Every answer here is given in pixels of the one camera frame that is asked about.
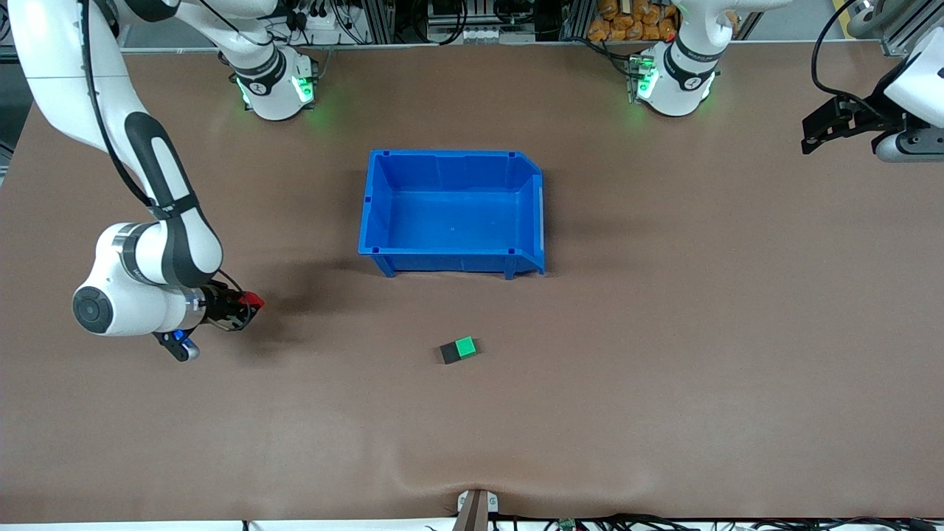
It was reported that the aluminium frame rail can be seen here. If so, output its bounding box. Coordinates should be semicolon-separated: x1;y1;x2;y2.
848;0;944;60

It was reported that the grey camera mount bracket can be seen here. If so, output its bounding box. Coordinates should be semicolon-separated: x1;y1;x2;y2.
454;489;499;531

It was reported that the large table mat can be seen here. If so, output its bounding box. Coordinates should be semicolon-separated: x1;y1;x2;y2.
0;41;944;523

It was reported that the white terminal block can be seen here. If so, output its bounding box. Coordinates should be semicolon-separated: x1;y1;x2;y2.
459;26;535;43

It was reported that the orange snack bag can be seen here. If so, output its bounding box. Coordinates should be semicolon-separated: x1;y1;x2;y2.
588;0;678;42

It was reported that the white power strip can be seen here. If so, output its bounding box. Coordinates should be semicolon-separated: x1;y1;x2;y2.
295;6;347;34

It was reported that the blue plastic storage bin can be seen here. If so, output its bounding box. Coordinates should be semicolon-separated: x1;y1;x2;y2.
358;150;546;280

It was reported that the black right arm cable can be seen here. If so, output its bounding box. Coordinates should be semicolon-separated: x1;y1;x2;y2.
80;0;248;296

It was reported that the grey metal frame post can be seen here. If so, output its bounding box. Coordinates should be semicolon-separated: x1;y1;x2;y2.
558;0;594;41
358;0;395;45

